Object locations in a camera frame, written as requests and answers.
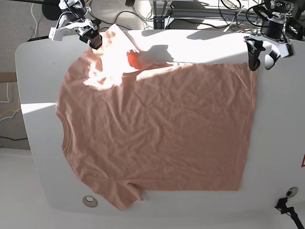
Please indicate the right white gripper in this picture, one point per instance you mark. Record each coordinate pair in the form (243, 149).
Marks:
(88, 31)

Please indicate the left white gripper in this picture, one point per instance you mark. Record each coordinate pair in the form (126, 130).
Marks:
(255, 45)

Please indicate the salmon pink T-shirt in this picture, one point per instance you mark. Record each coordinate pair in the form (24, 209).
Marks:
(164, 126)

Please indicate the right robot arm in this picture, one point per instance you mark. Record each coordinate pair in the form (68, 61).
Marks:
(73, 18)

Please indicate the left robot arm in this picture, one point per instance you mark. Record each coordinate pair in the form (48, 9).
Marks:
(280, 21)

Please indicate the black round base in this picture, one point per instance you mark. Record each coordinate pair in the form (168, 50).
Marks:
(52, 9)

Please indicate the red warning sticker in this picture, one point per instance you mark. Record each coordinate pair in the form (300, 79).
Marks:
(303, 161)

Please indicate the metal table grommet right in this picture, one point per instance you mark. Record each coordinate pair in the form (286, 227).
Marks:
(292, 192)

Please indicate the metal table grommet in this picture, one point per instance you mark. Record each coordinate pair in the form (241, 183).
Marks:
(90, 201)
(292, 192)

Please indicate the black table clamp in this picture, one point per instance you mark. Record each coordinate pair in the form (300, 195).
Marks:
(290, 211)

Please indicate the metal table grommet left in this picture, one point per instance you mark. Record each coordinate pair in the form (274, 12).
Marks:
(90, 201)

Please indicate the aluminium frame stand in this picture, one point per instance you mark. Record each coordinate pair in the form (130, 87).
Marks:
(214, 13)

